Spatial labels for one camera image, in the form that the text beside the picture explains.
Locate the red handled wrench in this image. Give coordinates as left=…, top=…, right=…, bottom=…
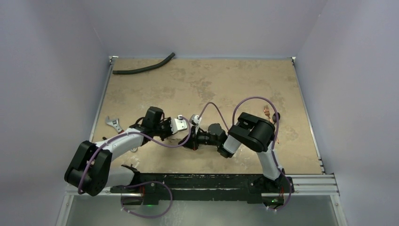
left=105, top=116, right=138, bottom=153

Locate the black spoon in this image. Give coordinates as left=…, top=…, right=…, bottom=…
left=272, top=112, right=281, bottom=123

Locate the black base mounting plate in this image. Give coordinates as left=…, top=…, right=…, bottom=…
left=110, top=173, right=295, bottom=206

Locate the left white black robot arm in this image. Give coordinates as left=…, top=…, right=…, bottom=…
left=64, top=106, right=176, bottom=196

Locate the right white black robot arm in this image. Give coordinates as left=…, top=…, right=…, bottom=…
left=183, top=113, right=283, bottom=193

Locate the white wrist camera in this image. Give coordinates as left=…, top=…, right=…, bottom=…
left=190, top=114, right=202, bottom=126
left=171, top=115, right=188, bottom=134

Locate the black foam tube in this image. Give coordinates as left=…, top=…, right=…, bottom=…
left=112, top=52, right=176, bottom=75

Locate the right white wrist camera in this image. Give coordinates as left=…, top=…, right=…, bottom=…
left=190, top=114, right=202, bottom=126

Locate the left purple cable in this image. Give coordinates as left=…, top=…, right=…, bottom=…
left=77, top=115, right=192, bottom=218

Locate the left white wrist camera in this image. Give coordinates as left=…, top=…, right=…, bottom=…
left=171, top=115, right=188, bottom=134

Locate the aluminium frame rail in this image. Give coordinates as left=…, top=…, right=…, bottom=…
left=64, top=174, right=340, bottom=196

